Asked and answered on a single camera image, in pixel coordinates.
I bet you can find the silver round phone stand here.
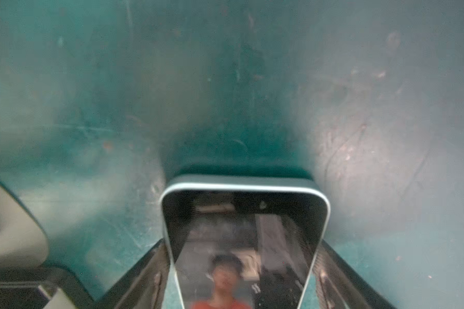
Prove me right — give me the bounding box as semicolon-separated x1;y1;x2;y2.
0;184;49;269

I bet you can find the white edged phone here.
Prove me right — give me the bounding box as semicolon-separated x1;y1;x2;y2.
160;175;331;308

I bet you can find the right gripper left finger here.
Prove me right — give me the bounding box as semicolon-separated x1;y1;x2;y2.
91;239;170;309

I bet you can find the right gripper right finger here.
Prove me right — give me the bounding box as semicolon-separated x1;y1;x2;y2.
313;241;395;309

